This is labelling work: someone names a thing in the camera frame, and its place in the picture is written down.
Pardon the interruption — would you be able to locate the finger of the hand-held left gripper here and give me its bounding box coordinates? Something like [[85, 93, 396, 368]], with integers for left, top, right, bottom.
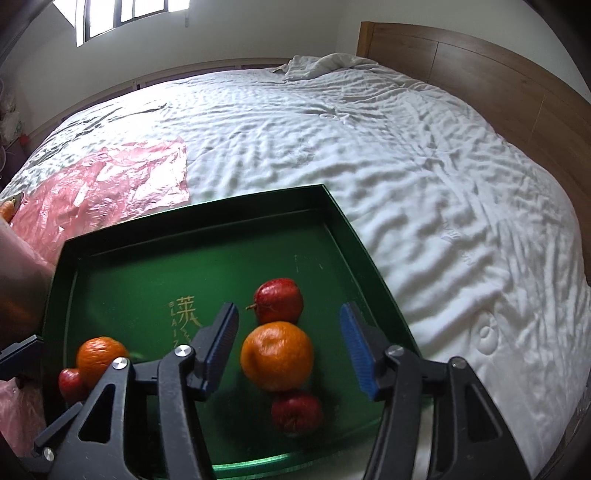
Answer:
[[0, 335, 45, 381]]

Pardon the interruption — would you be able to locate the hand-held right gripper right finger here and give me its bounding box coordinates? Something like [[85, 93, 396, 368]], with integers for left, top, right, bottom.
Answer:
[[339, 302, 525, 480]]

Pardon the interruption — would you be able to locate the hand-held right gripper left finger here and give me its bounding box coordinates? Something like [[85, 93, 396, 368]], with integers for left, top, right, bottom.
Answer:
[[32, 302, 240, 480]]

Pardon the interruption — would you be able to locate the large orange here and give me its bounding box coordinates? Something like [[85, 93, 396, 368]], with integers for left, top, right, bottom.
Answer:
[[240, 322, 315, 393]]

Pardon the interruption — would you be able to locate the small red apple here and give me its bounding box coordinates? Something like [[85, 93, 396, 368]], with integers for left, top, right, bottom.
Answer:
[[246, 278, 304, 325], [270, 390, 324, 437], [58, 368, 88, 404]]

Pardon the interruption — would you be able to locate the small orange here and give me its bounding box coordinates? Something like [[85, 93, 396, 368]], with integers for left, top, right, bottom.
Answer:
[[76, 337, 127, 391]]

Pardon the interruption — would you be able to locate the green square tray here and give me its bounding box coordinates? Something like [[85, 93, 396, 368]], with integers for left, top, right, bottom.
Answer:
[[39, 184, 435, 479]]

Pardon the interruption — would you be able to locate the tall black copper canister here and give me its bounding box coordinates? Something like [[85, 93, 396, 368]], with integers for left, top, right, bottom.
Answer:
[[0, 220, 58, 345]]

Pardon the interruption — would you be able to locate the striped ceramic plate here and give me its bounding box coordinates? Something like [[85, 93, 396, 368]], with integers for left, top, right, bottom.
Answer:
[[0, 194, 25, 222]]

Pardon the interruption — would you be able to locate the pink plastic sheet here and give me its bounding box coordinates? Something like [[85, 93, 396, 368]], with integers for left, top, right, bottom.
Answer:
[[0, 141, 191, 457]]

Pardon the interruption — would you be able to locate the purple cabinet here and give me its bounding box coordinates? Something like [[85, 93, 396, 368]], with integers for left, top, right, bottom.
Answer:
[[0, 134, 31, 172]]

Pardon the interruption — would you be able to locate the clear plastic bags pile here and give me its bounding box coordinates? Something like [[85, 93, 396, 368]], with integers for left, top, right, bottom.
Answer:
[[0, 78, 25, 136]]

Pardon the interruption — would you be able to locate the white pillow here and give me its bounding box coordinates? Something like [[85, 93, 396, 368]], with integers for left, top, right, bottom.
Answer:
[[270, 53, 371, 82]]

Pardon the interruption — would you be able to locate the wooden headboard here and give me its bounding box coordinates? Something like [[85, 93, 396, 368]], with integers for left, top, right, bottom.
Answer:
[[356, 21, 591, 259]]

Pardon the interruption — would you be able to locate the window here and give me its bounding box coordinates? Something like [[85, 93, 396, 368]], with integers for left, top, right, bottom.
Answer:
[[53, 0, 190, 47]]

